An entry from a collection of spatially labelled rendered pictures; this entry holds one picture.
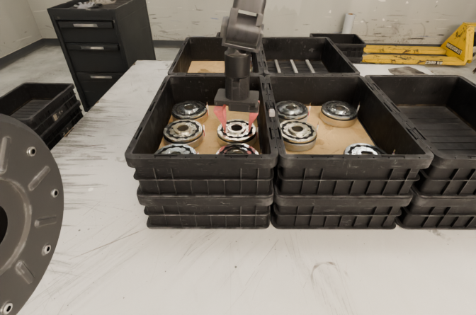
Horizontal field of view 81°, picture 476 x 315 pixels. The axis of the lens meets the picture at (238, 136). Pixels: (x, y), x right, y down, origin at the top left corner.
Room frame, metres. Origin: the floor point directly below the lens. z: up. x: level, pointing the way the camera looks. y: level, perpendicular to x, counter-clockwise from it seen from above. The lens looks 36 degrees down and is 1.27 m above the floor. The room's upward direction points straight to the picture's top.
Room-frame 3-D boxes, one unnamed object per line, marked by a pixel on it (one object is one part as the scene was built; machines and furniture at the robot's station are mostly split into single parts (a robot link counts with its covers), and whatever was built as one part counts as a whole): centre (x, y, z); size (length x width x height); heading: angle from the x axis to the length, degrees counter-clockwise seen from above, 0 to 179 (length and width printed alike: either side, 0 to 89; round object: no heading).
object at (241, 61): (0.61, 0.00, 1.04); 0.07 x 0.06 x 0.07; 177
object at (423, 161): (0.60, -0.23, 0.92); 0.40 x 0.30 x 0.02; 0
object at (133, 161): (0.60, 0.07, 0.92); 0.40 x 0.30 x 0.02; 0
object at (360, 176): (0.60, -0.23, 0.87); 0.40 x 0.30 x 0.11; 0
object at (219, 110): (0.60, 0.02, 0.91); 0.07 x 0.07 x 0.09; 83
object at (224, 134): (0.61, 0.00, 0.86); 0.10 x 0.10 x 0.01
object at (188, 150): (0.49, 0.15, 0.86); 0.10 x 0.10 x 0.01
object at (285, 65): (1.00, -0.23, 0.87); 0.40 x 0.30 x 0.11; 0
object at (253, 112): (0.60, -0.02, 0.91); 0.07 x 0.07 x 0.09; 83
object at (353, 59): (2.34, -0.81, 0.37); 0.40 x 0.30 x 0.45; 87
